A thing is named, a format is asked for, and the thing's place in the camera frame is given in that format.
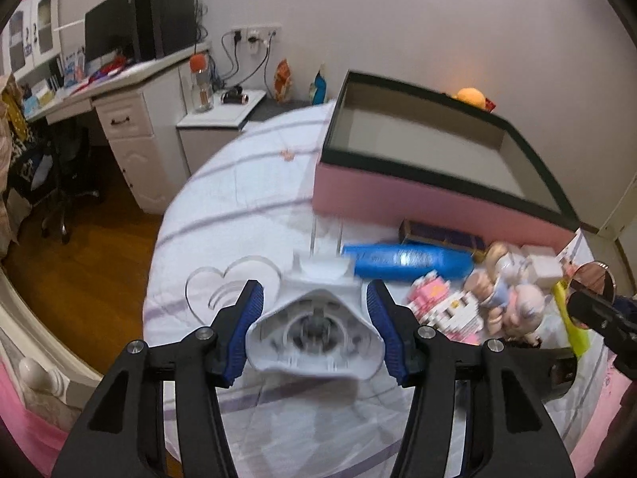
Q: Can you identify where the white desk with drawers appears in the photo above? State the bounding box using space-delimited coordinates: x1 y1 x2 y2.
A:
27 42 209 215

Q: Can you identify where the orange octopus plush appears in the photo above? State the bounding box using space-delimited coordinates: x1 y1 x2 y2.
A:
453 88 487 110

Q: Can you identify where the black glasses case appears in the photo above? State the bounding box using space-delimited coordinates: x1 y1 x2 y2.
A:
502 340 580 404

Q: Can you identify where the blue white carton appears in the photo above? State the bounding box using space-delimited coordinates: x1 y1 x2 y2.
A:
309 64 327 106

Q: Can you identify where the rose gold cylinder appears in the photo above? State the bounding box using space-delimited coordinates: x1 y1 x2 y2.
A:
568 261 617 302

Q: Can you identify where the dark blue card box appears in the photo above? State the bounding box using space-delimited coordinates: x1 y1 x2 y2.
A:
399 219 487 262

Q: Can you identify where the pink white block kitty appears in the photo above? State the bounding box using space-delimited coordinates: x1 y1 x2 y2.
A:
407 271 484 345

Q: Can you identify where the black office chair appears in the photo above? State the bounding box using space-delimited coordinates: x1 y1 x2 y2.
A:
9 125 103 245

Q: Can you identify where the black computer tower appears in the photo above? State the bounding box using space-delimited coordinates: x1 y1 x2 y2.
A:
133 0 197 63

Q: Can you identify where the striped white quilt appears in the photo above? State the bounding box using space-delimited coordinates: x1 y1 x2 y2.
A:
143 104 412 477

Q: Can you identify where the pink and green storage box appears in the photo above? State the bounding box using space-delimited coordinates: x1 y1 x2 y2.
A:
312 71 580 251

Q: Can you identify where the blue highlighter marker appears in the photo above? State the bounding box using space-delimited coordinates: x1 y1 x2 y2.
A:
341 244 474 282

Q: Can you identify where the pig girl figurine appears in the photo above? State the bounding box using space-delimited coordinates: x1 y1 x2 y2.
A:
463 242 545 349

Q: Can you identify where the white charger cube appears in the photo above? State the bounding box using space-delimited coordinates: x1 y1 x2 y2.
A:
522 245 564 289

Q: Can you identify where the white display cabinet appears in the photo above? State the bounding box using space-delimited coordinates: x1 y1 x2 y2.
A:
1 0 62 80

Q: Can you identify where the small black camera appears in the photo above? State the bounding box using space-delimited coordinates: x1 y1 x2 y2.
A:
220 85 249 105

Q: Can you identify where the white bedside cabinet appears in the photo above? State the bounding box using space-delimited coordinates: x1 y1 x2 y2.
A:
177 90 267 175

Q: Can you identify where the white wall power strip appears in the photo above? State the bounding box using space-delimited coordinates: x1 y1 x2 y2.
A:
230 23 282 55

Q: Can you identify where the orange snack bag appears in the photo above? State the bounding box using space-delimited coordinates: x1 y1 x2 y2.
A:
273 58 293 104

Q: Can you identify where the yellow highlighter marker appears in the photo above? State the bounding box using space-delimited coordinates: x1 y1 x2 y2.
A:
552 278 590 359

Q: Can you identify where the bottle with orange cap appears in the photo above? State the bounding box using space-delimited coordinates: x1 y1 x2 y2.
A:
189 53 214 112

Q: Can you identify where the black computer monitor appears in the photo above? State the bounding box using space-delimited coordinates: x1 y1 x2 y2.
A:
84 0 134 62

